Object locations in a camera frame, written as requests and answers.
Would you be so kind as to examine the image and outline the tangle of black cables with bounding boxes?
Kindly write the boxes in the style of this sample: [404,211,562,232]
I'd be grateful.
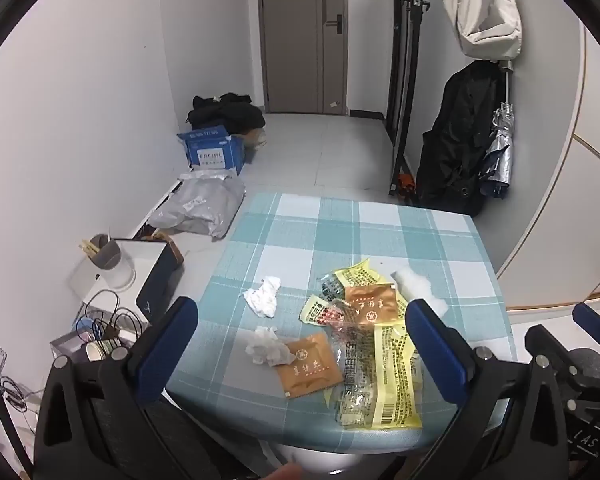
[75,287,137,342]

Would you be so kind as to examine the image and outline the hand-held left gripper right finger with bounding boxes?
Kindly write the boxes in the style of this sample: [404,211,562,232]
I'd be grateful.
[404,299,573,480]

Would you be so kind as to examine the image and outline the blue cardboard box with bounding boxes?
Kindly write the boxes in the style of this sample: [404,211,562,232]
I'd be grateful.
[177,125,246,177]

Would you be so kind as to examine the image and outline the pile of black clothes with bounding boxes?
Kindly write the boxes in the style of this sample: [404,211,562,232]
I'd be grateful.
[187,92,266,133]

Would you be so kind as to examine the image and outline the grey plastic mailer bag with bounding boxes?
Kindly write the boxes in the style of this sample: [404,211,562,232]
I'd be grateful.
[147,170,246,240]

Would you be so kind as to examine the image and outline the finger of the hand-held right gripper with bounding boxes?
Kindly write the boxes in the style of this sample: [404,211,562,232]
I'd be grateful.
[525,325,600,405]
[572,302,600,346]

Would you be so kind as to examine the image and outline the small yellow wrapper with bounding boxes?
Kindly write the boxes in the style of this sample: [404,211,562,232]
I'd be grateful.
[300,294,331,326]

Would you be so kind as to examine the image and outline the white wardrobe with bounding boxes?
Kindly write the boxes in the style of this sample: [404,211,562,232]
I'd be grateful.
[495,25,600,311]

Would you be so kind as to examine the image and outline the silver folded umbrella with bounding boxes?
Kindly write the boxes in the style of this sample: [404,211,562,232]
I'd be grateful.
[480,101,517,198]

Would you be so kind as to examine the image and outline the white tissue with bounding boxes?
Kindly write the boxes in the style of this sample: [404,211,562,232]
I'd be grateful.
[244,326,296,367]
[242,276,282,319]

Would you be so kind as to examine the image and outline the teal checked tablecloth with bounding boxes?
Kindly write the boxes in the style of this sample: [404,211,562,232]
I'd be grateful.
[165,191,518,453]

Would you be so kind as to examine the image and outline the coat rack pole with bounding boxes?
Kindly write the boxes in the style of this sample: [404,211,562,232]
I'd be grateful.
[497,60,514,106]

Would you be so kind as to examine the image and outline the black box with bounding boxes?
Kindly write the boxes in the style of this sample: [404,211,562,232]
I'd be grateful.
[135,242,186,322]

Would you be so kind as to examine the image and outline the clear wrapper with red dots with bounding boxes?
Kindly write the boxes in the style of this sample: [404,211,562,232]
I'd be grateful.
[315,302,358,333]

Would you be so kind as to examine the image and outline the white cylinder container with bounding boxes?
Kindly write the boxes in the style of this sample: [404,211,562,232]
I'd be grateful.
[96,252,135,291]

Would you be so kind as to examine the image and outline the yellow packet with barcode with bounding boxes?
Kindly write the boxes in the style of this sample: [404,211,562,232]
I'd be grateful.
[372,320,424,431]

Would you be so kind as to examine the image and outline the white cotton wad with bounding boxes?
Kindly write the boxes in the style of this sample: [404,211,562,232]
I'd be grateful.
[391,266,451,318]

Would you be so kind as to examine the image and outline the grey cup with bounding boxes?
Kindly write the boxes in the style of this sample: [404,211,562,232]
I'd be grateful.
[90,233,122,271]

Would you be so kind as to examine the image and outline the grey door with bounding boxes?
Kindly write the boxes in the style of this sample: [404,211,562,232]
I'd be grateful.
[258,0,351,116]

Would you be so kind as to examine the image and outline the black metal frame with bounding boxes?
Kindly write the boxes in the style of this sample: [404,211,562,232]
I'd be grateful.
[385,0,433,196]

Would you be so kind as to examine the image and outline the brown sachet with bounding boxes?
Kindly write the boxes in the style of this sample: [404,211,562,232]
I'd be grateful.
[344,282,398,328]
[272,332,345,400]

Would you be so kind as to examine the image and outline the white hanging bag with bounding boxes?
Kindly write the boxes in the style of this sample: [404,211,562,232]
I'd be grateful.
[441,0,523,59]

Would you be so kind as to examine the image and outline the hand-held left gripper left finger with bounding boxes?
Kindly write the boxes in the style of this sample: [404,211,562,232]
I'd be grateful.
[32,296,201,480]

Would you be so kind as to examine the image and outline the black coat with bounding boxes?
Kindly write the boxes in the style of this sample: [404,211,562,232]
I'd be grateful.
[416,60,508,217]

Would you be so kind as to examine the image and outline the torn yellow packet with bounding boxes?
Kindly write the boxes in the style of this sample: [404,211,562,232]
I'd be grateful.
[327,259,392,302]

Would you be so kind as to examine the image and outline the brown cardboard box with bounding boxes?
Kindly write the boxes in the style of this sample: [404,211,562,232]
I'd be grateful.
[242,127,269,149]

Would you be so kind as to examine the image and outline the white flat box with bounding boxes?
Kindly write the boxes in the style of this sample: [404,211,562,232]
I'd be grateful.
[70,239,170,311]

